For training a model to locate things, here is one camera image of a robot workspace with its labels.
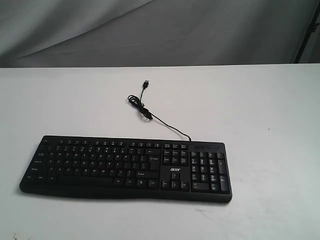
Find black acer keyboard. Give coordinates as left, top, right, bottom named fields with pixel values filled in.
left=19, top=135, right=232, bottom=203

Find grey backdrop cloth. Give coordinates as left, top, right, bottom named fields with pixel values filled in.
left=0, top=0, right=317, bottom=68

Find black tripod stand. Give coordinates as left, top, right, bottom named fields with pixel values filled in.
left=293, top=0, right=320, bottom=64

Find black USB cable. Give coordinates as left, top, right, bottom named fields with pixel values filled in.
left=126, top=79, right=193, bottom=141

